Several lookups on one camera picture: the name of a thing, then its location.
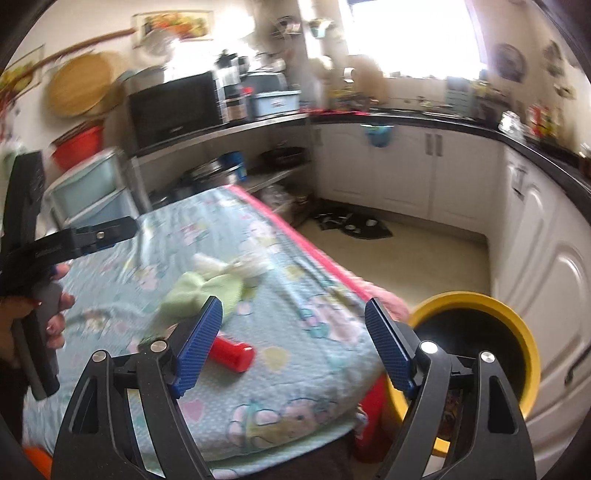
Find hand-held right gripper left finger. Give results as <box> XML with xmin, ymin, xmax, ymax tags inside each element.
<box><xmin>51</xmin><ymin>295</ymin><xmax>223</xmax><ymax>480</ymax></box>

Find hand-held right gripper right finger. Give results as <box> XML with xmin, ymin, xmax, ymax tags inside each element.
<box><xmin>365</xmin><ymin>298</ymin><xmax>539</xmax><ymax>480</ymax></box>

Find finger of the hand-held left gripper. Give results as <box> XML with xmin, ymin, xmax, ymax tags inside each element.
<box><xmin>71</xmin><ymin>217</ymin><xmax>139</xmax><ymax>256</ymax></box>

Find red cylindrical container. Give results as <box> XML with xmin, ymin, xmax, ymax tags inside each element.
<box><xmin>213</xmin><ymin>335</ymin><xmax>256</xmax><ymax>372</ymax></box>

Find light green cloth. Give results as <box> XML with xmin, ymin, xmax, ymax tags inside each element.
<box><xmin>159</xmin><ymin>272</ymin><xmax>245</xmax><ymax>320</ymax></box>

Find yellow black bin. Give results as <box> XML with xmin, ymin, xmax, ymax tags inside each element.
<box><xmin>385</xmin><ymin>291</ymin><xmax>541</xmax><ymax>455</ymax></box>

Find white cloth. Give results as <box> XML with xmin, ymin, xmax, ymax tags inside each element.
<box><xmin>193</xmin><ymin>252</ymin><xmax>269</xmax><ymax>280</ymax></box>

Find person's left hand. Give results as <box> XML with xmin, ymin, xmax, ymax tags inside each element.
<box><xmin>0</xmin><ymin>264</ymin><xmax>76</xmax><ymax>363</ymax></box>

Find plastic drawer cabinet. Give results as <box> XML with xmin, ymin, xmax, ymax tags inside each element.
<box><xmin>44</xmin><ymin>148</ymin><xmax>139</xmax><ymax>227</ymax></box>

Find pink blanket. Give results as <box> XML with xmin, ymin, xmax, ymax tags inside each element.
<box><xmin>228</xmin><ymin>184</ymin><xmax>409</xmax><ymax>324</ymax></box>

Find red plastic stool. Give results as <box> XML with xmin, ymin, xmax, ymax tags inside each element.
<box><xmin>358</xmin><ymin>378</ymin><xmax>393</xmax><ymax>462</ymax></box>

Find red plastic basin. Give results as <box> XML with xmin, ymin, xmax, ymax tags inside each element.
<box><xmin>50</xmin><ymin>124</ymin><xmax>105</xmax><ymax>171</ymax></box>

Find printed cartoon bedsheet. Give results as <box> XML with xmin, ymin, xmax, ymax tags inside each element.
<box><xmin>21</xmin><ymin>187</ymin><xmax>389</xmax><ymax>462</ymax></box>

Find steel cooking pot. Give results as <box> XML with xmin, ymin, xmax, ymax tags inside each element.
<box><xmin>182</xmin><ymin>157</ymin><xmax>236</xmax><ymax>185</ymax></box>

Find dark floor mat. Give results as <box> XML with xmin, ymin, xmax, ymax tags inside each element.
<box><xmin>314</xmin><ymin>211</ymin><xmax>393</xmax><ymax>240</ymax></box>

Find woven bamboo tray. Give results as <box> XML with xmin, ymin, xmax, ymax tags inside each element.
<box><xmin>48</xmin><ymin>52</ymin><xmax>123</xmax><ymax>116</ymax></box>

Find black microwave oven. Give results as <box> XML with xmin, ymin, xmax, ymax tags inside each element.
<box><xmin>127</xmin><ymin>71</ymin><xmax>229</xmax><ymax>148</ymax></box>

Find blue canister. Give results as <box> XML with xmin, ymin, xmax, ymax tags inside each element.
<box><xmin>221</xmin><ymin>151</ymin><xmax>247</xmax><ymax>181</ymax></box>

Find white pot with lid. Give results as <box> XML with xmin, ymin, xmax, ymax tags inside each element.
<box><xmin>121</xmin><ymin>65</ymin><xmax>167</xmax><ymax>90</ymax></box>

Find long wooden stick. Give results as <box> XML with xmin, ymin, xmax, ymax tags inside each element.
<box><xmin>28</xmin><ymin>28</ymin><xmax>137</xmax><ymax>70</ymax></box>

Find clear storage box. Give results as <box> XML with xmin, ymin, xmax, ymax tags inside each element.
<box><xmin>272</xmin><ymin>185</ymin><xmax>310</xmax><ymax>217</ymax></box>

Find steel kitchen shelf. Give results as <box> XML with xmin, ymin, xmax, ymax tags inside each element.
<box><xmin>131</xmin><ymin>113</ymin><xmax>310</xmax><ymax>208</ymax></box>

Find black blender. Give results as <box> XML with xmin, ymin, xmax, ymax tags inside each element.
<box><xmin>217</xmin><ymin>50</ymin><xmax>250</xmax><ymax>121</ymax></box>

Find black wok pan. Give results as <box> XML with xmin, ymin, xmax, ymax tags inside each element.
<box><xmin>261</xmin><ymin>147</ymin><xmax>306</xmax><ymax>166</ymax></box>

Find white round fan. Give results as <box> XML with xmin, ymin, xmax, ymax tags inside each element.
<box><xmin>139</xmin><ymin>30</ymin><xmax>181</xmax><ymax>61</ymax></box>

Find blue dish box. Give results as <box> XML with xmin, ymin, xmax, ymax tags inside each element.
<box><xmin>249</xmin><ymin>90</ymin><xmax>301</xmax><ymax>116</ymax></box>

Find blue hanging basket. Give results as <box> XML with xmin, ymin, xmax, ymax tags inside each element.
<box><xmin>361</xmin><ymin>122</ymin><xmax>399</xmax><ymax>148</ymax></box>

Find grey plastic container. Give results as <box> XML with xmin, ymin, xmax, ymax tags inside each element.
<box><xmin>242</xmin><ymin>71</ymin><xmax>287</xmax><ymax>93</ymax></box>

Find black kitchen countertop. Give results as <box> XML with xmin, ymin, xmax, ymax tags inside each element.
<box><xmin>309</xmin><ymin>108</ymin><xmax>591</xmax><ymax>199</ymax></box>

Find clear plastic bag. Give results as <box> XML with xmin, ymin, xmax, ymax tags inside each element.
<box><xmin>499</xmin><ymin>111</ymin><xmax>527</xmax><ymax>137</ymax></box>

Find blue drawer organizer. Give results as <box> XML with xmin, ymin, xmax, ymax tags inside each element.
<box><xmin>447</xmin><ymin>76</ymin><xmax>474</xmax><ymax>109</ymax></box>

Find wooden cutting board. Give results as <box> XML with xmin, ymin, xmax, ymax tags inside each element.
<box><xmin>358</xmin><ymin>60</ymin><xmax>391</xmax><ymax>100</ymax></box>

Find red condiment bottles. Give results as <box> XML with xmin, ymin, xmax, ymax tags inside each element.
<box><xmin>529</xmin><ymin>104</ymin><xmax>555</xmax><ymax>139</ymax></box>

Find bright window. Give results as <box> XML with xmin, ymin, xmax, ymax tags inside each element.
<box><xmin>346</xmin><ymin>0</ymin><xmax>490</xmax><ymax>79</ymax></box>

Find hanging kitchen utensils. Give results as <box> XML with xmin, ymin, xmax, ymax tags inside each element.
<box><xmin>542</xmin><ymin>41</ymin><xmax>578</xmax><ymax>100</ymax></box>

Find fruit wall picture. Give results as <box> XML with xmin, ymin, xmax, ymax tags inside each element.
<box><xmin>134</xmin><ymin>10</ymin><xmax>214</xmax><ymax>44</ymax></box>

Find hanging metal hoses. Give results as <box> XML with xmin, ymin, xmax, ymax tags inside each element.
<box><xmin>272</xmin><ymin>16</ymin><xmax>305</xmax><ymax>40</ymax></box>

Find small wall fan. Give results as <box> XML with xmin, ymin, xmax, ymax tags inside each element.
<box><xmin>493</xmin><ymin>43</ymin><xmax>527</xmax><ymax>84</ymax></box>

